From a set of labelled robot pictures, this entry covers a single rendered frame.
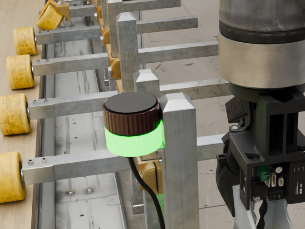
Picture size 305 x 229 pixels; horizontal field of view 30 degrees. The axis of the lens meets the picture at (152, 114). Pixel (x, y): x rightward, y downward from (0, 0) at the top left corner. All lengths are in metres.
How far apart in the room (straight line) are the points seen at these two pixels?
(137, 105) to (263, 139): 0.14
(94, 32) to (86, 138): 0.33
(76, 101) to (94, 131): 0.63
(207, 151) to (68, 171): 0.23
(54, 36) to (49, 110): 0.50
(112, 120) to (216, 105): 2.84
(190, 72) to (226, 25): 3.42
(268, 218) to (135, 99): 0.20
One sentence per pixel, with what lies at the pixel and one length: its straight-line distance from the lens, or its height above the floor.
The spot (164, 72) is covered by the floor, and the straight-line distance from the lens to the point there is 3.95.
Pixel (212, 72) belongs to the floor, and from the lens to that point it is 3.90.
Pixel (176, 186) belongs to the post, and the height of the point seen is 1.08.
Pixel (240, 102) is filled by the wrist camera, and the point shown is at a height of 1.17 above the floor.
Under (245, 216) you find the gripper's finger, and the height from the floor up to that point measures 1.05.
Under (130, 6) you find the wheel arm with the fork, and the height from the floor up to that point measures 0.95.
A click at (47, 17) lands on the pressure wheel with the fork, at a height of 0.95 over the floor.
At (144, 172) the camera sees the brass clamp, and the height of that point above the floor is 0.96.
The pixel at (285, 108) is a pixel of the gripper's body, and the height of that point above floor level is 1.20.
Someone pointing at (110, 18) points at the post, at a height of 1.06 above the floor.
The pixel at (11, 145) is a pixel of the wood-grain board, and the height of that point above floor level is 0.90.
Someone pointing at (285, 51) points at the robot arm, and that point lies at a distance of 0.50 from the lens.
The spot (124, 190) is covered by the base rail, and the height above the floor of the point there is 0.70.
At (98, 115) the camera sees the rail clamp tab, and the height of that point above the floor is 0.62.
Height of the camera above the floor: 1.41
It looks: 25 degrees down
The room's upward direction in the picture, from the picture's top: 4 degrees counter-clockwise
